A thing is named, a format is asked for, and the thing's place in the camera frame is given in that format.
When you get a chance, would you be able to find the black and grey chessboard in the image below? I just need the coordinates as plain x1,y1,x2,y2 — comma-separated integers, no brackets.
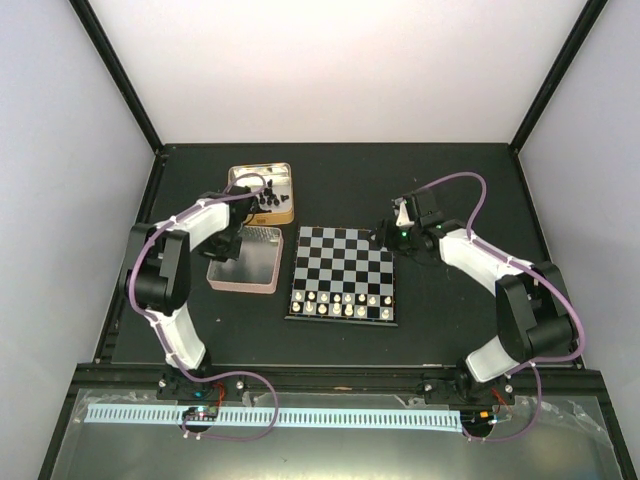
286,226,397,327

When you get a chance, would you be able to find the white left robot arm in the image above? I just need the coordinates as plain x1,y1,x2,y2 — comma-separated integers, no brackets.
119,186,256,399

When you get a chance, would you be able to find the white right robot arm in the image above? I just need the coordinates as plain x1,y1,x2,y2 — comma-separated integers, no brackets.
369,190,584,403

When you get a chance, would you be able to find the pile of black chess pieces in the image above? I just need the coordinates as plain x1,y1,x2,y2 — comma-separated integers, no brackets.
254,179,292,214

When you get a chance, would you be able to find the left controller circuit board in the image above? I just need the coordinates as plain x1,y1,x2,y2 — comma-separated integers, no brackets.
182,406,219,423

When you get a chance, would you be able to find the controller circuit board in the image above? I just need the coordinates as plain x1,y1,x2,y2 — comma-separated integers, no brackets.
182,406,219,423
460,410,512,428

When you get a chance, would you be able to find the right controller circuit board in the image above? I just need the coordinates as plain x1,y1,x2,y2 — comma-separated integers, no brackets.
460,410,512,428

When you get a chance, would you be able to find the pink metal tin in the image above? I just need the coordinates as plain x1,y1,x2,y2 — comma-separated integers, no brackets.
206,226,284,295

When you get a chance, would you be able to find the gold metal tin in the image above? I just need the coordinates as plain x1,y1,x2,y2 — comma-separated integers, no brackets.
228,162,294,226

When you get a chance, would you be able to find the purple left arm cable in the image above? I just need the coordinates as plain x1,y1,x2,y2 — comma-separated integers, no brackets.
127,172,280,444

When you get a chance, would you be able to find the black mounting rail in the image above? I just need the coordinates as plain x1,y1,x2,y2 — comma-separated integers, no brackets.
157,367,461,403

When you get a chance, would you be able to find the light blue slotted cable duct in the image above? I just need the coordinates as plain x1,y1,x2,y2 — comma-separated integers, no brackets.
84,404,462,433

